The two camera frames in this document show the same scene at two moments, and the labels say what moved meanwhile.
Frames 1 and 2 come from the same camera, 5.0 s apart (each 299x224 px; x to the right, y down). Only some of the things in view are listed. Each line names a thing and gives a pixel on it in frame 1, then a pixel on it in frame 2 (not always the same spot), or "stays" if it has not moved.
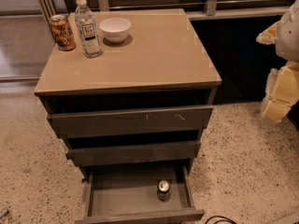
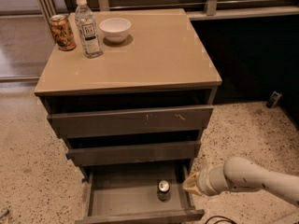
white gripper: [289, 37] -> [203, 180]
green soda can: [163, 194] stays
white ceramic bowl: [114, 29] stays
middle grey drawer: [134, 153] stays
